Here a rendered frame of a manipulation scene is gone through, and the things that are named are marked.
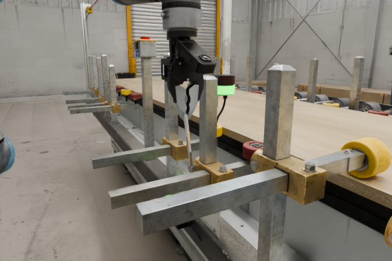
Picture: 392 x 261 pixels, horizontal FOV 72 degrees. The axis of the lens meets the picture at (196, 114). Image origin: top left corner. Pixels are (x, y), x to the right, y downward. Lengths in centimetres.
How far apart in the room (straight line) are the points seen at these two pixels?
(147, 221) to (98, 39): 818
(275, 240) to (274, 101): 27
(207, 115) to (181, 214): 36
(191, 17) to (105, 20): 797
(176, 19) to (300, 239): 66
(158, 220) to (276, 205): 26
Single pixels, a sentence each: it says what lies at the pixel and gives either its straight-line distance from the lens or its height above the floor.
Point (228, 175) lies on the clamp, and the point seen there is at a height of 86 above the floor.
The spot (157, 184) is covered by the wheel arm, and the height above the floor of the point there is 86.
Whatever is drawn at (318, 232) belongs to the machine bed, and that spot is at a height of 72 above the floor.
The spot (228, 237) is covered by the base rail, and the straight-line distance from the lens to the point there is 76.
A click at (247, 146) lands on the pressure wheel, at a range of 77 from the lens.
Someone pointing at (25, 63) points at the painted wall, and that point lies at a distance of 831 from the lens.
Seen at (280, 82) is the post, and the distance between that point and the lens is 48.
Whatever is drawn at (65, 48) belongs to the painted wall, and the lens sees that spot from 834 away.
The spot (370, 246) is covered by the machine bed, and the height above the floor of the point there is 76.
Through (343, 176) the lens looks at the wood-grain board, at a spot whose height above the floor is 90.
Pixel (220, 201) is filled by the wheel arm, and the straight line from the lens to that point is 41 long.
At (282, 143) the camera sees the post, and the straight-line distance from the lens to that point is 51.
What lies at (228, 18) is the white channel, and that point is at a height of 146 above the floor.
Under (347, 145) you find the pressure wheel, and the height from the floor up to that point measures 96.
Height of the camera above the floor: 115
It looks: 12 degrees down
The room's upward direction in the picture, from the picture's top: straight up
